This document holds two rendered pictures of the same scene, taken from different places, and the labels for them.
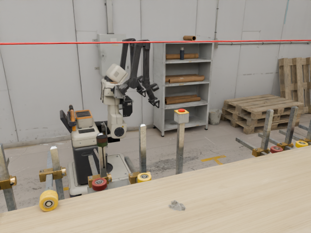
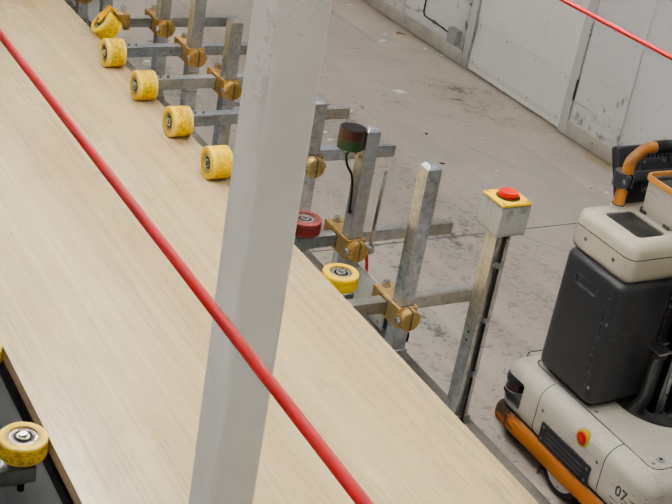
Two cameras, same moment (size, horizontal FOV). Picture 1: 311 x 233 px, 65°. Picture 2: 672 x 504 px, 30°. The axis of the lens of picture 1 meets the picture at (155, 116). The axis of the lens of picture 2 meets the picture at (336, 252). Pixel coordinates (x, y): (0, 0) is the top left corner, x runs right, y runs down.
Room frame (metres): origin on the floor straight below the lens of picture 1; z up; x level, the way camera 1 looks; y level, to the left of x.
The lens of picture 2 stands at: (0.72, -2.27, 2.16)
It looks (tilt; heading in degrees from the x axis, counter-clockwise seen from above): 27 degrees down; 79
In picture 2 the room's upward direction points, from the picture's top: 10 degrees clockwise
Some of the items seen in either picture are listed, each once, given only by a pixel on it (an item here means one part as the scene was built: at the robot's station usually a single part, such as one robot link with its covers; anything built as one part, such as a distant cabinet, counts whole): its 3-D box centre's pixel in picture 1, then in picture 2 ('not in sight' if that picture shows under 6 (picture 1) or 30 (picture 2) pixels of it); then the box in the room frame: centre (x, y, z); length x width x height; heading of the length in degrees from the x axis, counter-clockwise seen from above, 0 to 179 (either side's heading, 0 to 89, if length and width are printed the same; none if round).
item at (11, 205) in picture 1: (6, 185); not in sight; (1.08, 0.78, 0.93); 0.04 x 0.04 x 0.48; 21
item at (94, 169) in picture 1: (95, 173); (373, 234); (1.33, 0.38, 0.84); 0.43 x 0.03 x 0.04; 21
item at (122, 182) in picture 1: (108, 188); (358, 284); (1.30, 0.29, 0.75); 0.26 x 0.01 x 0.10; 111
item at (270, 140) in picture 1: (278, 144); not in sight; (1.84, -1.03, 0.81); 0.43 x 0.03 x 0.04; 21
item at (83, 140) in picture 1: (88, 144); (666, 292); (2.27, 0.69, 0.59); 0.55 x 0.34 x 0.83; 21
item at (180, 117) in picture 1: (181, 116); (503, 213); (1.45, -0.16, 1.18); 0.07 x 0.07 x 0.08; 21
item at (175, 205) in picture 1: (177, 204); not in sight; (0.95, -0.10, 0.91); 0.09 x 0.07 x 0.02; 50
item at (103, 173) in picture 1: (102, 170); (354, 221); (1.26, 0.31, 0.91); 0.04 x 0.04 x 0.48; 21
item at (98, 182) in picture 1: (99, 189); (301, 237); (1.15, 0.31, 0.85); 0.08 x 0.08 x 0.11
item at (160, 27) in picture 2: not in sight; (159, 22); (0.80, 1.50, 0.95); 0.14 x 0.06 x 0.05; 111
